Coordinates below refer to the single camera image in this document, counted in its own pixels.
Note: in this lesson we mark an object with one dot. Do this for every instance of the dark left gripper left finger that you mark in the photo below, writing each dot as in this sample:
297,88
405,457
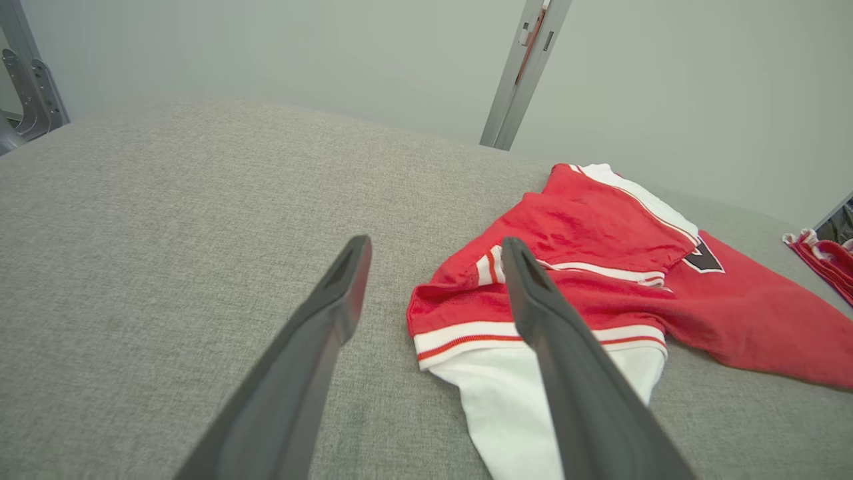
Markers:
286,393

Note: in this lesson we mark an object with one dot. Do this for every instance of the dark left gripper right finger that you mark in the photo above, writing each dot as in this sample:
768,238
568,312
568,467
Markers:
586,400

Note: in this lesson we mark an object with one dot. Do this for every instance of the red shorts with white trim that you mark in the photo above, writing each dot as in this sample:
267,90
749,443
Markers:
586,226

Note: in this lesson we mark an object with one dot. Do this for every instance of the red and white striped garment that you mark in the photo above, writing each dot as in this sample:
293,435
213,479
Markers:
830,260

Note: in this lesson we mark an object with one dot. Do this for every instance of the grey aluminium profile post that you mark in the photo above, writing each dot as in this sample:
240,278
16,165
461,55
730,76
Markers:
523,80

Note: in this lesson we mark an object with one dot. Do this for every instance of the grey metal bracket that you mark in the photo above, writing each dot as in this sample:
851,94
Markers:
36,93

